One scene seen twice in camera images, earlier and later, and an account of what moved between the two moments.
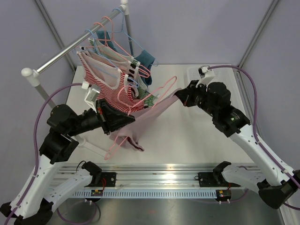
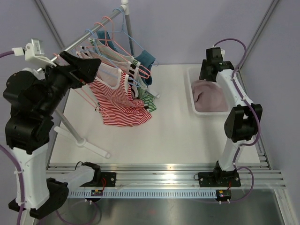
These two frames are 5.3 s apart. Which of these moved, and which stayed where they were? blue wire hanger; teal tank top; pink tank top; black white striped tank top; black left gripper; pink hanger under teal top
Moved: pink tank top; black left gripper
Stayed: teal tank top; pink hanger under teal top; blue wire hanger; black white striped tank top
